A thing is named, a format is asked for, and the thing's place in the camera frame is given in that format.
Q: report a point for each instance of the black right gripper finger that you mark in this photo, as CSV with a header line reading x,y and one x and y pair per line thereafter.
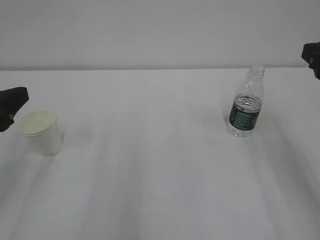
x,y
317,71
311,54

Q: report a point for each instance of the clear water bottle green label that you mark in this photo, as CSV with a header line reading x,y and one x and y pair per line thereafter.
x,y
247,103

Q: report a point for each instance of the white paper cup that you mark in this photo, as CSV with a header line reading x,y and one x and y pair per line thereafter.
x,y
41,130

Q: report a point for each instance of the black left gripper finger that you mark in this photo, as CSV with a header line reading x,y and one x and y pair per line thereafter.
x,y
6,120
12,100

